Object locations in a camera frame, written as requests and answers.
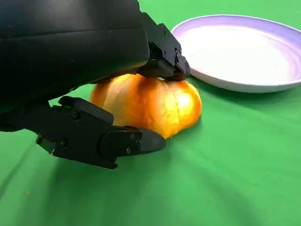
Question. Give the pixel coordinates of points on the green table cloth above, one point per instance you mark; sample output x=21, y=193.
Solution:
x=211, y=164

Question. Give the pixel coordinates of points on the lilac plate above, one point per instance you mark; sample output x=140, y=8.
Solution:
x=237, y=56

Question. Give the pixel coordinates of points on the orange white toy bread roll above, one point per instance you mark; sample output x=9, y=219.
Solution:
x=150, y=106

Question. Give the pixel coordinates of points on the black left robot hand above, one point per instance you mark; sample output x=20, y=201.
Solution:
x=70, y=47

